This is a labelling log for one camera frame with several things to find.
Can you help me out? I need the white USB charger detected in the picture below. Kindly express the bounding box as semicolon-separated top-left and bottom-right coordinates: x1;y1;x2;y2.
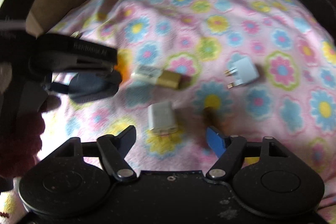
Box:
147;101;178;135

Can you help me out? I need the orange plastic box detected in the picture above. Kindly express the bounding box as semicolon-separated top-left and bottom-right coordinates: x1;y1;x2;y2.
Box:
114;49;133;84

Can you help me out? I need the floral pink fleece blanket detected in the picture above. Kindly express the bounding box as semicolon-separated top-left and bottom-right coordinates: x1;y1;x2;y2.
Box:
0;0;336;224

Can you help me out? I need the white and gold tube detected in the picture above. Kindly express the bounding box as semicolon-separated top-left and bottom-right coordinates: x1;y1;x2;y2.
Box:
130;65;192;90

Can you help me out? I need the dark blue glasses case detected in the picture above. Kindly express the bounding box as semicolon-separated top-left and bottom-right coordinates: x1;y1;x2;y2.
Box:
50;71;122;104

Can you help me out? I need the white UK plug adapter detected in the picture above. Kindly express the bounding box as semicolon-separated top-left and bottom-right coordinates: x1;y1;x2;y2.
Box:
224;57;260;89

